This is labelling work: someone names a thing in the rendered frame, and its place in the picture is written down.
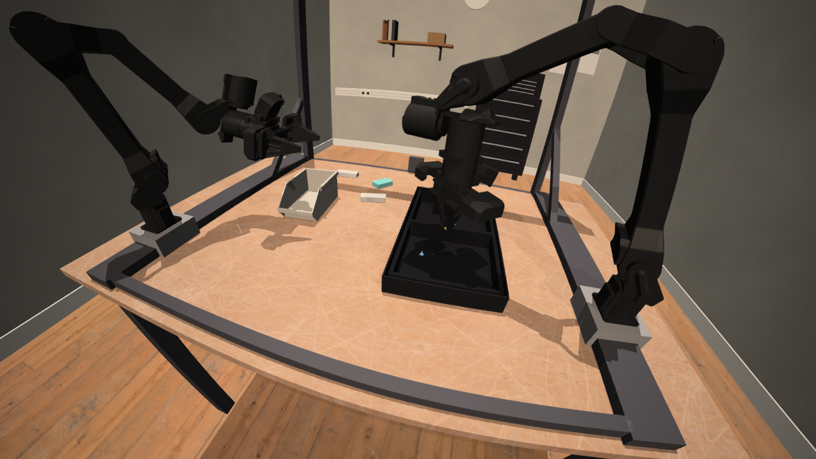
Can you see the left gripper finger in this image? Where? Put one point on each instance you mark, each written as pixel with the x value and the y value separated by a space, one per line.
pixel 438 199
pixel 452 213

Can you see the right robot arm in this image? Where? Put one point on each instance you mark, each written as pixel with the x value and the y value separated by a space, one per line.
pixel 58 47

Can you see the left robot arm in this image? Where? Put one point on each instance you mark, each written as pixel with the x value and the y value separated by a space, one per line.
pixel 681 66

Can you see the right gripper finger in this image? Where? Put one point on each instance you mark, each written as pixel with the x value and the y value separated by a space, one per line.
pixel 271 145
pixel 302 133

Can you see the black metal frame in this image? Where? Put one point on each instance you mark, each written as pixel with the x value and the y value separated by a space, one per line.
pixel 551 150

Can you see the white open-top bin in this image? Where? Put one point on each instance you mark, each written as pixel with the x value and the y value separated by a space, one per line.
pixel 311 190

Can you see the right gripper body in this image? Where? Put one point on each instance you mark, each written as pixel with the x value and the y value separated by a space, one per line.
pixel 251 136

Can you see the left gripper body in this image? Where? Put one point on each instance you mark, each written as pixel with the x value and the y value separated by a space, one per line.
pixel 457 175

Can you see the teal rectangular block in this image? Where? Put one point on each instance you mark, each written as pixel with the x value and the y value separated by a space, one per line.
pixel 381 183

